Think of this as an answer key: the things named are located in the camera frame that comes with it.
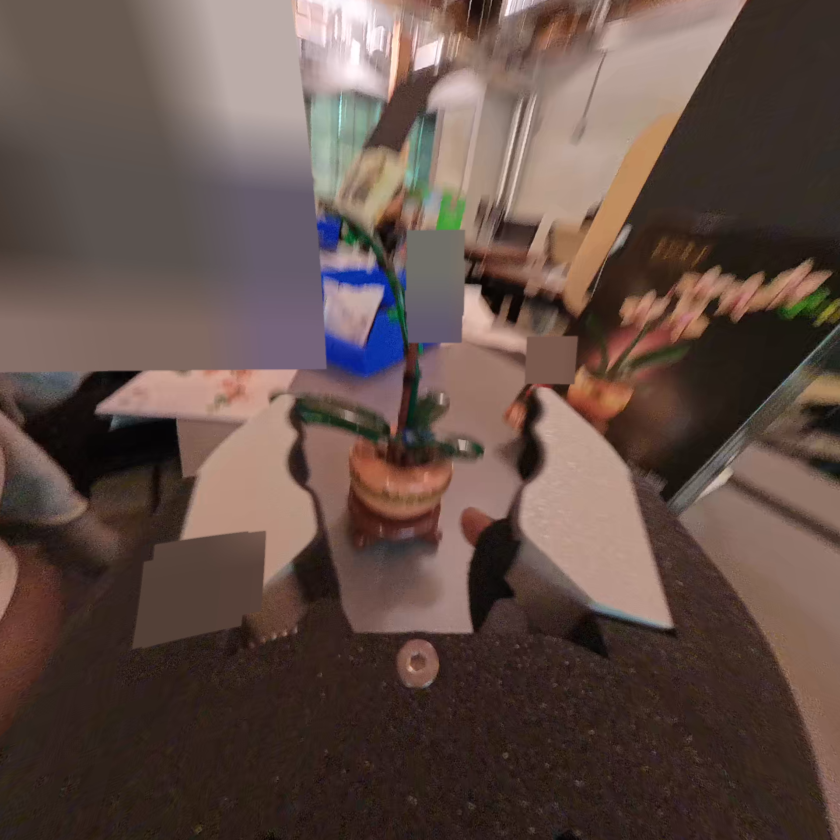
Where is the person's left forearm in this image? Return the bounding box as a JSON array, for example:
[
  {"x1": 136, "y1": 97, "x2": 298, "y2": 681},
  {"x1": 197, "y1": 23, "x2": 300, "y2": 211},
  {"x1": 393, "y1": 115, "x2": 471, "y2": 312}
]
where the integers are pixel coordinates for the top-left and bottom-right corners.
[{"x1": 0, "y1": 394, "x2": 126, "y2": 572}]

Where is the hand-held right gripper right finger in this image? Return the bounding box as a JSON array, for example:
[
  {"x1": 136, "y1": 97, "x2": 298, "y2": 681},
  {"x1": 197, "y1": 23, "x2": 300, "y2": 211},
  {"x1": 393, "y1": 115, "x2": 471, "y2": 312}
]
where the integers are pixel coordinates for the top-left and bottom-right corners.
[{"x1": 467, "y1": 386, "x2": 677, "y2": 632}]

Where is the white paper bag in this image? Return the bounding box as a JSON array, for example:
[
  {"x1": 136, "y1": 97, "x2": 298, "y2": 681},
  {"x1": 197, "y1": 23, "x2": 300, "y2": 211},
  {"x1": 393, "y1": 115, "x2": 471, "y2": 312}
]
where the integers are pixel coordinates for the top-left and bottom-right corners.
[{"x1": 325, "y1": 279, "x2": 385, "y2": 345}]

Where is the grey desk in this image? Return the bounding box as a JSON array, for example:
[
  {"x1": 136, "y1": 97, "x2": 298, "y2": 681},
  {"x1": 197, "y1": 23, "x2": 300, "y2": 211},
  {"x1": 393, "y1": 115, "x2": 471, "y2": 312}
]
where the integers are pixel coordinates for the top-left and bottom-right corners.
[{"x1": 95, "y1": 335, "x2": 840, "y2": 723}]

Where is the orchid instruction booklet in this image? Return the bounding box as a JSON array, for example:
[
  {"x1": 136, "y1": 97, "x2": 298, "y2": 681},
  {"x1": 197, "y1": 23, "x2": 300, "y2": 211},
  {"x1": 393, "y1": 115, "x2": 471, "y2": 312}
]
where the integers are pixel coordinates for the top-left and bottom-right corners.
[{"x1": 95, "y1": 369, "x2": 299, "y2": 417}]

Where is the curved wooden panel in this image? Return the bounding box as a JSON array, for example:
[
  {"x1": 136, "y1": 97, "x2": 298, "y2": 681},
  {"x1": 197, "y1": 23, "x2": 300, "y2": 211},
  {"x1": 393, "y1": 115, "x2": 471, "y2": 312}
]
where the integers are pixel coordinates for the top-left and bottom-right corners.
[{"x1": 564, "y1": 112, "x2": 683, "y2": 316}]

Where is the brick orchid plant model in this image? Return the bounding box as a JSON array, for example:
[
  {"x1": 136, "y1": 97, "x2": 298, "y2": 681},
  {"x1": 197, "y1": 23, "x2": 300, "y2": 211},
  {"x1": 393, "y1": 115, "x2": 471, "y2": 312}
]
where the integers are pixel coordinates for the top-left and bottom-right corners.
[{"x1": 269, "y1": 210, "x2": 487, "y2": 549}]

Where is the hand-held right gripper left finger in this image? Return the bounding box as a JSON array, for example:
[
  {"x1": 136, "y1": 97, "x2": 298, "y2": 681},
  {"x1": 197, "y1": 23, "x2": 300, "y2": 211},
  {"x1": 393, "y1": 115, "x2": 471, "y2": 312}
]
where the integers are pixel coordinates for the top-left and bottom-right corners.
[{"x1": 178, "y1": 400, "x2": 332, "y2": 588}]

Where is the black orchid set box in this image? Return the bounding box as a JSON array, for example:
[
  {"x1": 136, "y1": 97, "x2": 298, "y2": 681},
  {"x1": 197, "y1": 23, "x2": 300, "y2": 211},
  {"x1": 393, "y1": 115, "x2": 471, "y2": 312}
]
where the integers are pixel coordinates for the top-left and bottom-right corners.
[{"x1": 564, "y1": 0, "x2": 840, "y2": 503}]

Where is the person's right hand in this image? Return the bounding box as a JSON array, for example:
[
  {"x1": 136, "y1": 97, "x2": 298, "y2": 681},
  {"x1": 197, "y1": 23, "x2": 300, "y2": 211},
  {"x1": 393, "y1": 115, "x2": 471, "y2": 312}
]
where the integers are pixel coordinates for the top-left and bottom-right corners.
[{"x1": 459, "y1": 507, "x2": 496, "y2": 547}]

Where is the blue plastic bin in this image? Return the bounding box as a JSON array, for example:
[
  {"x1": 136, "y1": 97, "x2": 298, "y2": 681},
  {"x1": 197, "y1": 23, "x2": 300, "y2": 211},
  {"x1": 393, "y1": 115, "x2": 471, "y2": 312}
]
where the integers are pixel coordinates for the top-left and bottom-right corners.
[{"x1": 317, "y1": 213, "x2": 411, "y2": 376}]

